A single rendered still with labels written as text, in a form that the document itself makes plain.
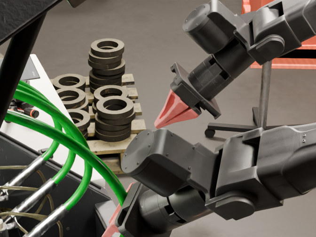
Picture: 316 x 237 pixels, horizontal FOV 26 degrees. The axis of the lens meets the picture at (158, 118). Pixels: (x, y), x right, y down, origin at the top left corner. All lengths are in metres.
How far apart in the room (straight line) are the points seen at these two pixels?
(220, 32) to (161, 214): 0.37
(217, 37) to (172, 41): 3.54
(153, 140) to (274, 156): 0.13
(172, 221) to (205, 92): 0.35
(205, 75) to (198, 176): 0.38
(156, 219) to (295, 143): 0.22
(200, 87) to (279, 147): 0.42
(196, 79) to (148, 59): 3.23
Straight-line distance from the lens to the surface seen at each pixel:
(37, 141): 1.62
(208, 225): 2.93
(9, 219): 1.23
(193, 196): 0.78
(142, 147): 0.76
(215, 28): 1.07
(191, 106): 1.12
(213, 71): 1.11
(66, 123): 1.06
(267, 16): 1.09
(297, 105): 3.88
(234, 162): 0.74
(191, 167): 0.75
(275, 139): 0.73
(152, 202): 0.83
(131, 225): 0.84
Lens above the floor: 1.82
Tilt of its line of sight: 30 degrees down
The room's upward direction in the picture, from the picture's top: straight up
